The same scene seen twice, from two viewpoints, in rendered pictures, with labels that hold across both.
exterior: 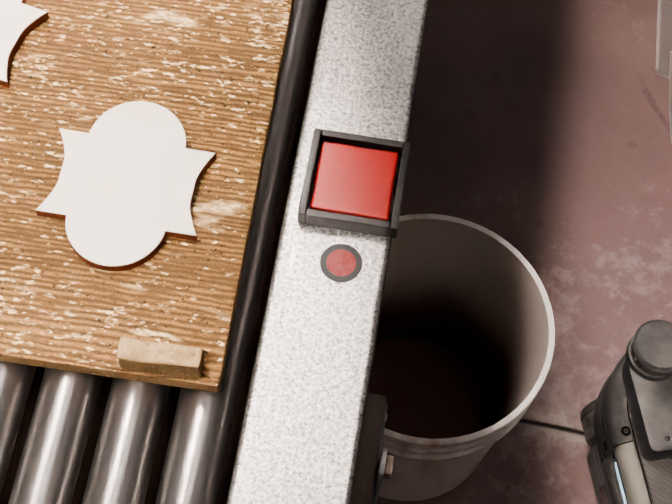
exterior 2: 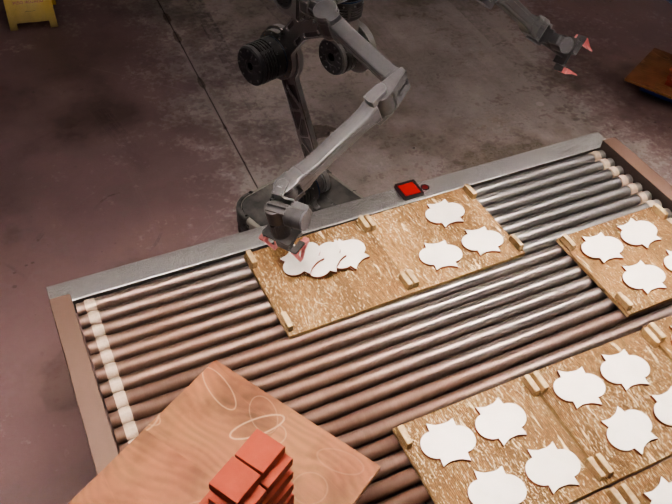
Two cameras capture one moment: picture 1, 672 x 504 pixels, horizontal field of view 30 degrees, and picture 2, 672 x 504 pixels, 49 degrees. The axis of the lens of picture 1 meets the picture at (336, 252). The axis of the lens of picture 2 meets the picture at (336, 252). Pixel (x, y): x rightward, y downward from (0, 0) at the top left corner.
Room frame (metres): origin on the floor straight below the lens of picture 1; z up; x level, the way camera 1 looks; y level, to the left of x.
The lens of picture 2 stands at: (1.75, 1.50, 2.60)
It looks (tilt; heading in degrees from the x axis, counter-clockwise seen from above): 46 degrees down; 236
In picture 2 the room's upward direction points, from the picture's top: 4 degrees clockwise
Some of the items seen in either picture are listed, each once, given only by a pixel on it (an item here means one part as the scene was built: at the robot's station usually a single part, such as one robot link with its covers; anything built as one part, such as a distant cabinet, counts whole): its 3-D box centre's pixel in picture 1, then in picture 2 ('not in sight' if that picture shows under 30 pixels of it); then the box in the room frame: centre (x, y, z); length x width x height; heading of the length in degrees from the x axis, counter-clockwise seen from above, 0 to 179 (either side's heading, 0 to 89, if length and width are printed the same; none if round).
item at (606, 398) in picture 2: not in sight; (627, 398); (0.43, 0.98, 0.94); 0.41 x 0.35 x 0.04; 174
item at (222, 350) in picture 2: not in sight; (419, 284); (0.67, 0.35, 0.90); 1.95 x 0.05 x 0.05; 175
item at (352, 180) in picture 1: (354, 183); (409, 190); (0.46, -0.01, 0.92); 0.06 x 0.06 x 0.01; 85
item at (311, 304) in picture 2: not in sight; (327, 274); (0.91, 0.20, 0.93); 0.41 x 0.35 x 0.02; 176
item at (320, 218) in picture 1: (354, 182); (409, 189); (0.46, -0.01, 0.92); 0.08 x 0.08 x 0.02; 85
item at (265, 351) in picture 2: not in sight; (427, 296); (0.67, 0.40, 0.90); 1.95 x 0.05 x 0.05; 175
